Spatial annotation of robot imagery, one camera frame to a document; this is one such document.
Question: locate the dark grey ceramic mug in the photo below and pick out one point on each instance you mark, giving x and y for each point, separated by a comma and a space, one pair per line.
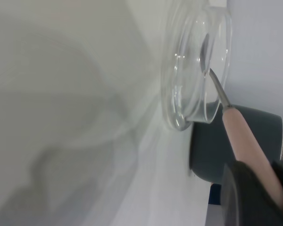
210, 150

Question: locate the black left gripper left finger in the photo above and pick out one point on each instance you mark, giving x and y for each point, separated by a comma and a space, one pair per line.
245, 200

